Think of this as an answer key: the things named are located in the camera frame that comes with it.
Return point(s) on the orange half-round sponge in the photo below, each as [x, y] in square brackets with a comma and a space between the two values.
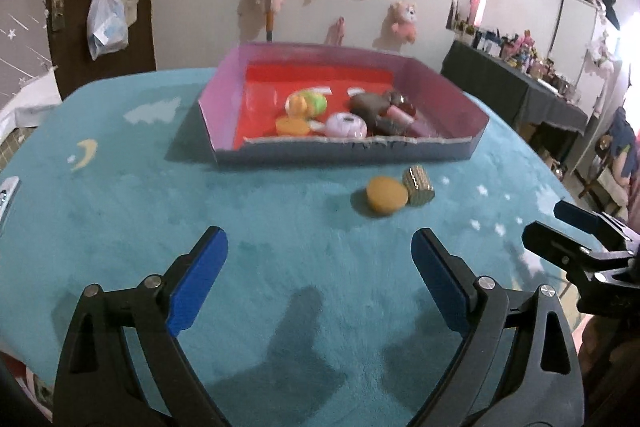
[292, 125]

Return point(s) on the dark brown door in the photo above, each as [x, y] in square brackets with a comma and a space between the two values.
[75, 57]

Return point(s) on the silver phone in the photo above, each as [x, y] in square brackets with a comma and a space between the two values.
[7, 197]

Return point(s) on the white sheet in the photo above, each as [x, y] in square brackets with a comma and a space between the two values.
[30, 102]

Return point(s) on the pink nail polish bottle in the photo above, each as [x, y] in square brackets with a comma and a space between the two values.
[402, 114]

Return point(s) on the black draped side table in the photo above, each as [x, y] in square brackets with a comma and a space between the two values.
[510, 92]

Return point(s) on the brown ball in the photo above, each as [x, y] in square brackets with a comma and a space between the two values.
[401, 98]

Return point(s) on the lilac round compact case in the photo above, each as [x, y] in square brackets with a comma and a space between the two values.
[345, 125]

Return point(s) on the red cardboard box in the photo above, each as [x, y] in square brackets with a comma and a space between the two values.
[235, 107]

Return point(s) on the pink bear plush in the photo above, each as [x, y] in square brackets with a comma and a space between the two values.
[404, 19]

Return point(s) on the clear plastic bag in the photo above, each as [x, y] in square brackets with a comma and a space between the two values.
[106, 24]

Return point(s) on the row of small bottles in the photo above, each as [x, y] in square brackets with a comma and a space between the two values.
[520, 52]

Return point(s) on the blue cloth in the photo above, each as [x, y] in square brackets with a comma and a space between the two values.
[622, 142]

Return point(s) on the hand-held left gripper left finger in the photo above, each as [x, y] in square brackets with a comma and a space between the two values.
[197, 277]

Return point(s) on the green and yellow toy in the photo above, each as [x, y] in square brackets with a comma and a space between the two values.
[306, 102]

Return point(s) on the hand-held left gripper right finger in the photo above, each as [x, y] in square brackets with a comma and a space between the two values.
[442, 282]

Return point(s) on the amber oval puff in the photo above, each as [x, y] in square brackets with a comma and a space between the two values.
[385, 194]

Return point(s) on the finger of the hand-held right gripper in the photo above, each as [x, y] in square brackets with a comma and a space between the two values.
[555, 244]
[575, 212]

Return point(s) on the standing mirror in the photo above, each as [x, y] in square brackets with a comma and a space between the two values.
[580, 37]

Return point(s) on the small pink figure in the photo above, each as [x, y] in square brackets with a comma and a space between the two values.
[337, 32]

